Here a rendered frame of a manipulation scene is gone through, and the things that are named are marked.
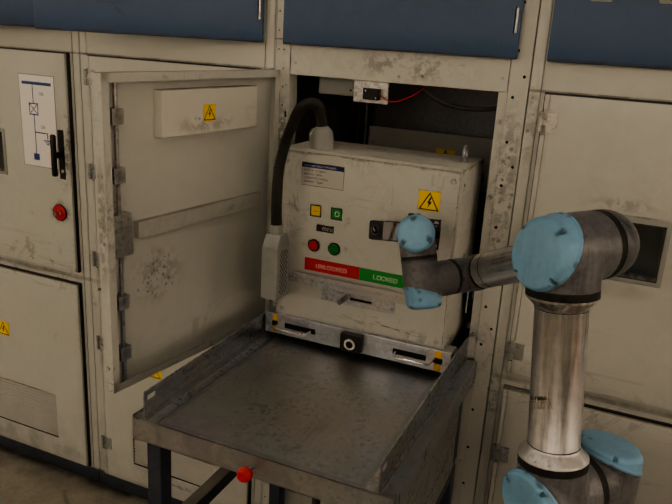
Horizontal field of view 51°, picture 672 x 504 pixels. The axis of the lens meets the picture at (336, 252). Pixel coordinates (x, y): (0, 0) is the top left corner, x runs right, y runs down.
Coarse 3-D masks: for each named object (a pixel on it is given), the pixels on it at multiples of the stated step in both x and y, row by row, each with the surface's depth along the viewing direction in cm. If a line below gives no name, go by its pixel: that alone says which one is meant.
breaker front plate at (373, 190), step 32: (288, 160) 186; (320, 160) 182; (352, 160) 178; (288, 192) 188; (320, 192) 184; (352, 192) 181; (384, 192) 177; (416, 192) 174; (448, 192) 170; (288, 224) 191; (320, 224) 187; (352, 224) 183; (448, 224) 172; (320, 256) 189; (352, 256) 185; (384, 256) 181; (448, 256) 174; (288, 288) 196; (320, 288) 192; (384, 288) 184; (320, 320) 194; (352, 320) 190; (384, 320) 186; (416, 320) 182
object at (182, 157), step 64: (128, 128) 158; (192, 128) 171; (256, 128) 197; (128, 192) 162; (192, 192) 180; (256, 192) 201; (128, 256) 166; (192, 256) 185; (256, 256) 209; (128, 320) 170; (192, 320) 190; (128, 384) 170
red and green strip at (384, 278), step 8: (312, 264) 191; (320, 264) 190; (328, 264) 189; (336, 264) 188; (344, 264) 187; (328, 272) 189; (336, 272) 188; (344, 272) 187; (352, 272) 186; (360, 272) 185; (368, 272) 184; (376, 272) 183; (384, 272) 182; (368, 280) 185; (376, 280) 184; (384, 280) 183; (392, 280) 182; (400, 280) 181
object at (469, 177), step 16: (304, 144) 193; (336, 144) 196; (352, 144) 198; (384, 160) 175; (400, 160) 174; (416, 160) 178; (432, 160) 179; (448, 160) 181; (480, 160) 184; (464, 176) 170; (480, 176) 186; (464, 192) 173; (464, 208) 176; (464, 224) 179; (464, 240) 182; (464, 256) 184; (448, 304) 178; (464, 304) 197; (448, 320) 181; (464, 320) 201; (448, 336) 183
